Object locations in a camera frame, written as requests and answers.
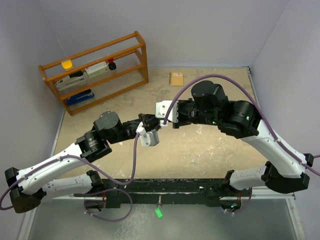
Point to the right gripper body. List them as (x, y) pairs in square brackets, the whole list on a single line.
[(188, 112)]

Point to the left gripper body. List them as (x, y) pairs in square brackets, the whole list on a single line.
[(146, 122)]

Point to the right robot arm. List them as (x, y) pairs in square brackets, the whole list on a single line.
[(284, 171)]

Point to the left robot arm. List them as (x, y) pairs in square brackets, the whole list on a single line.
[(72, 171)]

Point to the brown spiral notebook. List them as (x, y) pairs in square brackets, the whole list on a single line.
[(176, 79)]

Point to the blue stapler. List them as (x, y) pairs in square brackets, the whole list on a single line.
[(80, 97)]

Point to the red black bottle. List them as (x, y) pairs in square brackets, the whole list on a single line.
[(111, 64)]

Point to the white box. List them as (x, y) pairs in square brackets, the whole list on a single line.
[(97, 69)]

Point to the wooden shelf rack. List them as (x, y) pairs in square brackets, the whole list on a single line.
[(130, 55)]

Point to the white black stapler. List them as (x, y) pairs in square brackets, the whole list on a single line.
[(69, 82)]

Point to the green key tag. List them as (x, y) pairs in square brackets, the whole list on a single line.
[(158, 209)]

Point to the yellow cap container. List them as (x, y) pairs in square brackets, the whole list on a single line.
[(67, 65)]

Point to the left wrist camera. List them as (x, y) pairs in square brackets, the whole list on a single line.
[(147, 138)]

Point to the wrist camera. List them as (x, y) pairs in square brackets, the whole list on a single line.
[(147, 138), (161, 109)]

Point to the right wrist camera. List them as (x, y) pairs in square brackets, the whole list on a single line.
[(161, 109)]

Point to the black base frame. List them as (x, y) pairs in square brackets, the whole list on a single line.
[(211, 192)]

